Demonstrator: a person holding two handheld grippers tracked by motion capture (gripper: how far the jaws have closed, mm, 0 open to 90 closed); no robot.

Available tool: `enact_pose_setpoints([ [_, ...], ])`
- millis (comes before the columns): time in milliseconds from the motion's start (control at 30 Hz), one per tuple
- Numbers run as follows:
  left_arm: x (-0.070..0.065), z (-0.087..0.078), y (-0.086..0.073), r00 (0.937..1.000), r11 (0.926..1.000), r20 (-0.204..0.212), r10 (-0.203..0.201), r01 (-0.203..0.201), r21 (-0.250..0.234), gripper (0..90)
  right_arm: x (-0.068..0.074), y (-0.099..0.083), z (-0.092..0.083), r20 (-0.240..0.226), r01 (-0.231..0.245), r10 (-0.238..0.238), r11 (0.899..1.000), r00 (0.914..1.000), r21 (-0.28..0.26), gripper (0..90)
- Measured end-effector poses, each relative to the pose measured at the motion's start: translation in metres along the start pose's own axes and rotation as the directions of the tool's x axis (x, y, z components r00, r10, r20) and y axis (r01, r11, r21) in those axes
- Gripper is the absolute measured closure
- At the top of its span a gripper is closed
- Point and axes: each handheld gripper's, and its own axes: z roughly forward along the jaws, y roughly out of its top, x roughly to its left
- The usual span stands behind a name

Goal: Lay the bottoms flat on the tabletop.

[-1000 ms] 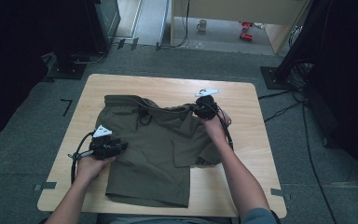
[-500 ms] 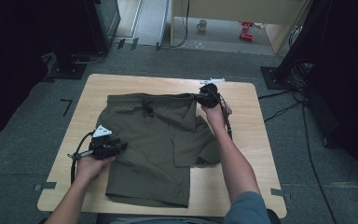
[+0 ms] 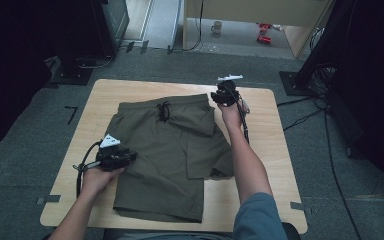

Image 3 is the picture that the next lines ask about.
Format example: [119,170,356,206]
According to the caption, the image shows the black hanging cable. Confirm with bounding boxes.
[181,0,205,53]

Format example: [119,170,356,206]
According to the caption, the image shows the person's left hand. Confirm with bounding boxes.
[81,165,126,198]

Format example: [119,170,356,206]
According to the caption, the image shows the grey mug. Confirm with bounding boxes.
[210,20,224,35]

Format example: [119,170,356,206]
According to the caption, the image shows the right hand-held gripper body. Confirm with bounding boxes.
[214,74,244,105]

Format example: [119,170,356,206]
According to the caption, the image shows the black curtain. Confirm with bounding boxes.
[0,0,96,155]

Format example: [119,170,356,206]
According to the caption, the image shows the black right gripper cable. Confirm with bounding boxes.
[223,84,251,145]

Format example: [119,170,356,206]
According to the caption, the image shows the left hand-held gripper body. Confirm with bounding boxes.
[95,133,131,173]

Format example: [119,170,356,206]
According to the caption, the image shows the black cabinet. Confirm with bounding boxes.
[91,0,130,58]

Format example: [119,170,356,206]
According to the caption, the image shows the long black floor cable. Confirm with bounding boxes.
[322,108,363,240]

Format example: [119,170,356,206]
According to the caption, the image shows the large red tool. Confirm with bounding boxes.
[256,34,273,45]

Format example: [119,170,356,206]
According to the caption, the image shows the black cable by cabinet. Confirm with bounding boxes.
[76,53,116,70]

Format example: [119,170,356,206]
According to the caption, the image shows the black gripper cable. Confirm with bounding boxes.
[223,84,251,145]
[72,141,104,199]

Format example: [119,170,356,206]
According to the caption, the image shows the light wooden shelf unit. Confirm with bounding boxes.
[182,0,335,60]

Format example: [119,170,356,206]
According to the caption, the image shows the person's right hand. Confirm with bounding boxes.
[216,99,252,130]

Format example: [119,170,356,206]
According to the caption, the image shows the grey tape strip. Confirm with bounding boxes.
[289,200,314,215]
[36,194,62,205]

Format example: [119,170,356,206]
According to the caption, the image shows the olive green shorts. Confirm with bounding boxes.
[104,93,236,224]

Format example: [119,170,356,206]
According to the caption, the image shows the black stand base plate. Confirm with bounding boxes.
[49,57,94,86]
[278,70,318,98]

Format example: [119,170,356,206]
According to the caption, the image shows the bundle of black cables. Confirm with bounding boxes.
[309,62,339,99]

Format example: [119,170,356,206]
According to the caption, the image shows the small red tool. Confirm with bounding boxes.
[258,22,274,34]

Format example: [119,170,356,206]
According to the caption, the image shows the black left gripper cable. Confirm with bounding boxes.
[72,141,104,199]

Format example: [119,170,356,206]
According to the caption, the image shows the black metal stand column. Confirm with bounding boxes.
[294,0,353,88]

